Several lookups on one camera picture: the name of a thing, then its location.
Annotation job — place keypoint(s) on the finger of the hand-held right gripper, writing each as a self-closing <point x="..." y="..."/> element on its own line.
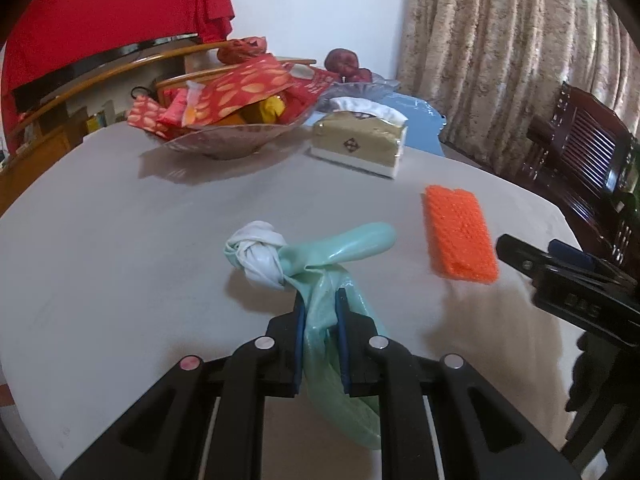
<point x="520" y="255"/>
<point x="575" y="257"/>

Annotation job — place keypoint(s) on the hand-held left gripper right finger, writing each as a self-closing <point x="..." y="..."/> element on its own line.
<point x="342" y="340"/>

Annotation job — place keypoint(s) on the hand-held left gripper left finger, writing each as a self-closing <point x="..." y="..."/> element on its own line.
<point x="298" y="340"/>

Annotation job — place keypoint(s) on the orange sponge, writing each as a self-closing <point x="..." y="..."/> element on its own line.
<point x="457" y="235"/>

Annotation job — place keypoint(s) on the green rubber glove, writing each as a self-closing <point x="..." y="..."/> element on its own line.
<point x="350" y="245"/>

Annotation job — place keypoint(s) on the dark wooden armchair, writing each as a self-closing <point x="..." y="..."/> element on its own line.
<point x="580" y="150"/>

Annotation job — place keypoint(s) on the blue plastic cloth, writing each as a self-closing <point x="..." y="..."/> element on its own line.
<point x="420" y="125"/>

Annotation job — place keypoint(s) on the gold tissue box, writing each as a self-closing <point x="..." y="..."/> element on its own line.
<point x="360" y="145"/>

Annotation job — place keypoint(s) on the glass snack bowl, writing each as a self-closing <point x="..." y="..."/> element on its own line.
<point x="225" y="142"/>

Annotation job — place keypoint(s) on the beige patterned curtain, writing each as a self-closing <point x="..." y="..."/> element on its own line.
<point x="500" y="35"/>

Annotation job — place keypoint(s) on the yellow snack packet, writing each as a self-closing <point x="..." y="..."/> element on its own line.
<point x="270" y="110"/>

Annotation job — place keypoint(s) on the glass fruit bowl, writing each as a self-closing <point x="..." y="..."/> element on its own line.
<point x="350" y="91"/>

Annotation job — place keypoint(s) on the red apple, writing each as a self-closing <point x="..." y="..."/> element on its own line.
<point x="361" y="76"/>
<point x="340" y="60"/>

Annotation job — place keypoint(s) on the pile of red snack packets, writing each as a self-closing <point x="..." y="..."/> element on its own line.
<point x="240" y="85"/>

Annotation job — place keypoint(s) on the black television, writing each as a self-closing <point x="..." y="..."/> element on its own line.
<point x="50" y="80"/>

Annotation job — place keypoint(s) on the red cloth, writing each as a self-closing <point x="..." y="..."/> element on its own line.
<point x="100" y="10"/>

